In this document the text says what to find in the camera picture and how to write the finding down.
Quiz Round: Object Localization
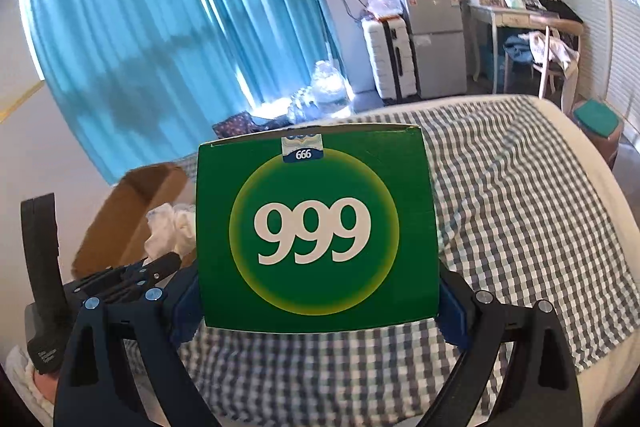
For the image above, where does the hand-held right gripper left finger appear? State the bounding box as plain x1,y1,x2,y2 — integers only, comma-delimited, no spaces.
54,264,221,427

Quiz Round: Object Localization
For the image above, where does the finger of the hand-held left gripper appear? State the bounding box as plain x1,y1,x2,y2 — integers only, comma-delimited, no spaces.
67,252,183,289
75,279,173,305

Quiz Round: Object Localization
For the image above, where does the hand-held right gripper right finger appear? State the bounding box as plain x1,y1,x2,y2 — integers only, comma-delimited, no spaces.
425,267,583,427

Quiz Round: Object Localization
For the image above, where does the brown cardboard box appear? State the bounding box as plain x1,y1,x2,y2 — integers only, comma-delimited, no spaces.
72,163,198,278

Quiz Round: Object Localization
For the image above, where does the green white medicine box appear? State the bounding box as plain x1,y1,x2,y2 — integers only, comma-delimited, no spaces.
195,124,442,335

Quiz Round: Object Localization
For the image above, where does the person's left forearm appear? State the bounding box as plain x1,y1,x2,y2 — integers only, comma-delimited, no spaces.
31,372,57,405

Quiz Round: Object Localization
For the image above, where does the cream cloth bundle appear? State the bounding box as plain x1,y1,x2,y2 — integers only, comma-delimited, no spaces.
145,203,197,260

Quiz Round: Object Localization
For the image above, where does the dark patterned bag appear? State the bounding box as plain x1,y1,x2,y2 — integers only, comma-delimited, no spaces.
212,112,291,140

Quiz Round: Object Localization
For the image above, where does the pack of water bottles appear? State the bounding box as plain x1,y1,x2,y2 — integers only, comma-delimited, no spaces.
286,89,321,125

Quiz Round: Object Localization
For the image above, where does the blue curtain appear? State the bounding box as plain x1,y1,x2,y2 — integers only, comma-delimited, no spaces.
20,0,353,185

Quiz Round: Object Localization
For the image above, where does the bin with green lid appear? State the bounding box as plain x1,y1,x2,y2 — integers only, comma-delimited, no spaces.
571,99,623,168

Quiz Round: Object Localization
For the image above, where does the large clear water jug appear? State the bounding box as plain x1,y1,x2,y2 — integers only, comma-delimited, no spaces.
310,61,351,115

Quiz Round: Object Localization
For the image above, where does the wooden chair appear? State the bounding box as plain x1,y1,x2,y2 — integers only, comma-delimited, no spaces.
530,27,583,112

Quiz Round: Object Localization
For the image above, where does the white suitcase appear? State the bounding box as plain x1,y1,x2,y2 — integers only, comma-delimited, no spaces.
361,16,418,102

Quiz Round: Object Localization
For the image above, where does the silver mini fridge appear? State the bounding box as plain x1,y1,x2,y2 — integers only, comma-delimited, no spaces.
402,0,468,100

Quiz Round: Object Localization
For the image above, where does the blue garment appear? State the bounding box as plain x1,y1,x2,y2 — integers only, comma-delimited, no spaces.
502,34,538,65

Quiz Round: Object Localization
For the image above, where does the white patterned garment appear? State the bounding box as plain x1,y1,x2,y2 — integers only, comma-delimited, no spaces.
520,32,581,72

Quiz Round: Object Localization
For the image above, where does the white dressing table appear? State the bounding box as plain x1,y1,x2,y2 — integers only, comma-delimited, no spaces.
467,2,585,95

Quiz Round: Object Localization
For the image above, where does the white slatted panel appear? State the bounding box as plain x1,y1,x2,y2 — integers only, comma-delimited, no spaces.
582,0,640,118

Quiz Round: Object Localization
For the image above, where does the plastic bags pile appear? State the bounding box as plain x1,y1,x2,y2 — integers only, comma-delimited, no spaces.
367,0,408,20

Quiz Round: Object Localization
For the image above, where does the black bag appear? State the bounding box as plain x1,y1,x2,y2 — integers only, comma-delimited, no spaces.
542,0,583,22

